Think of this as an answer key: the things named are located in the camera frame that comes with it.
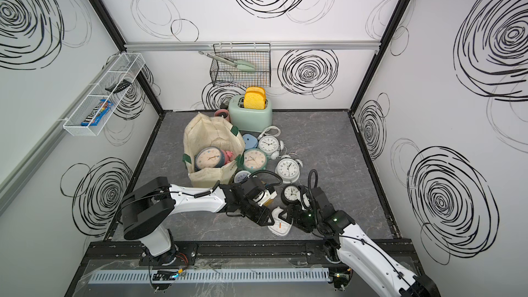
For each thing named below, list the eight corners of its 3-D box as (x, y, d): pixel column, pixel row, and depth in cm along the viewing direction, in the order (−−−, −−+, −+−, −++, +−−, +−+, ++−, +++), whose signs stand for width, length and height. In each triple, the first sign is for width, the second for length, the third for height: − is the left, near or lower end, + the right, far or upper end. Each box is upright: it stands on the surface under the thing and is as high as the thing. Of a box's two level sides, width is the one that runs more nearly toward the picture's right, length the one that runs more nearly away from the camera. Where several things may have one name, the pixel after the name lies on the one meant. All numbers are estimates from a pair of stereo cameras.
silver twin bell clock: (285, 187, 92) (286, 182, 88) (271, 165, 99) (271, 161, 96) (308, 174, 96) (309, 169, 93) (292, 155, 103) (293, 150, 100)
